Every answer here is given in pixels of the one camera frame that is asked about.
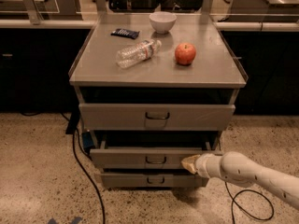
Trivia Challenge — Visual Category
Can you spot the white counter rail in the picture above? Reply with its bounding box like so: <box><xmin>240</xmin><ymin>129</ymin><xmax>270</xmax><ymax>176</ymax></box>
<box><xmin>0</xmin><ymin>20</ymin><xmax>299</xmax><ymax>32</ymax></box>

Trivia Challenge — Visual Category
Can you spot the grey drawer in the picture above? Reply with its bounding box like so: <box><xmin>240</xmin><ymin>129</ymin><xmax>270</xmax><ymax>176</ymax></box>
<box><xmin>79</xmin><ymin>104</ymin><xmax>235</xmax><ymax>131</ymax></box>
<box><xmin>90</xmin><ymin>141</ymin><xmax>222</xmax><ymax>169</ymax></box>
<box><xmin>97</xmin><ymin>170</ymin><xmax>208</xmax><ymax>188</ymax></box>

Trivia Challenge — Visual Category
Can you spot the white ceramic bowl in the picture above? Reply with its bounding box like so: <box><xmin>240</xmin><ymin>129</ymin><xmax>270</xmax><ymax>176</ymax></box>
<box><xmin>149</xmin><ymin>11</ymin><xmax>177</xmax><ymax>34</ymax></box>

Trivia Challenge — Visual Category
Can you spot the red apple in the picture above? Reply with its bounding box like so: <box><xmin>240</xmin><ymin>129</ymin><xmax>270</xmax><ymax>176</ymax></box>
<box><xmin>175</xmin><ymin>43</ymin><xmax>196</xmax><ymax>65</ymax></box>

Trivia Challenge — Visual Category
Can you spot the dark blue snack packet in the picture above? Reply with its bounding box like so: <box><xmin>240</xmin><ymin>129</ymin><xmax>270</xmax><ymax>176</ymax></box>
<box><xmin>111</xmin><ymin>28</ymin><xmax>139</xmax><ymax>39</ymax></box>

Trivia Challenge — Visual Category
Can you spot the grey bottom drawer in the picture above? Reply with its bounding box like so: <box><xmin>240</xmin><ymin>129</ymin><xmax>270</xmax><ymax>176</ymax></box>
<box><xmin>97</xmin><ymin>170</ymin><xmax>208</xmax><ymax>188</ymax></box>

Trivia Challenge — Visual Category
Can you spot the grey metal drawer cabinet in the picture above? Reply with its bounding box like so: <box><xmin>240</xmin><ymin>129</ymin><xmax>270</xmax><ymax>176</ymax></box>
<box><xmin>70</xmin><ymin>13</ymin><xmax>247</xmax><ymax>178</ymax></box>

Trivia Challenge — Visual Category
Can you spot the grey top drawer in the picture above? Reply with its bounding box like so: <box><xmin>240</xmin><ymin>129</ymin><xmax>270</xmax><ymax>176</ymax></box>
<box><xmin>79</xmin><ymin>104</ymin><xmax>235</xmax><ymax>131</ymax></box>

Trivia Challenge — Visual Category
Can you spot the clear plastic water bottle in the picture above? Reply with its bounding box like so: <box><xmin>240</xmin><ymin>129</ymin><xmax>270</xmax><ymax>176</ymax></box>
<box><xmin>116</xmin><ymin>39</ymin><xmax>162</xmax><ymax>68</ymax></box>

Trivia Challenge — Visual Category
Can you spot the blue power box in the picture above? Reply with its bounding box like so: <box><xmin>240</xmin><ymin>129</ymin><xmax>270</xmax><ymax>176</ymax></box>
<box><xmin>81</xmin><ymin>132</ymin><xmax>95</xmax><ymax>154</ymax></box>

